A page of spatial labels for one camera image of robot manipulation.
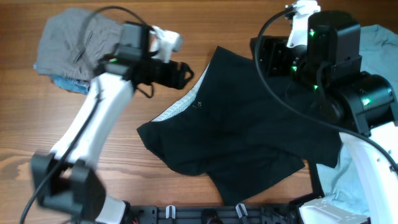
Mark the folded grey shirt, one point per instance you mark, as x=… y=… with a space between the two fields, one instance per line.
x=58 y=51

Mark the black mounting rail base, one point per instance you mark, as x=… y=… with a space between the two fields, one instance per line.
x=277 y=213

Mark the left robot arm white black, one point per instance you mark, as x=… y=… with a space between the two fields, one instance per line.
x=65 y=179

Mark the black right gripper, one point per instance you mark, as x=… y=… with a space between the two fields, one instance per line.
x=272 y=50

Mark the black shorts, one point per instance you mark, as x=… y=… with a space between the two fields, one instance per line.
x=237 y=134

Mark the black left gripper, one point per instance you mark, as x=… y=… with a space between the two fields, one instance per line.
x=172 y=76

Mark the light blue t-shirt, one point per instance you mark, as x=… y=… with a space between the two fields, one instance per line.
x=341 y=184

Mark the folded blue denim garment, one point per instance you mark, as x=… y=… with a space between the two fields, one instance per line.
x=71 y=84

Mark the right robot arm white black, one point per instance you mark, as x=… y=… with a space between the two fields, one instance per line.
x=361 y=107

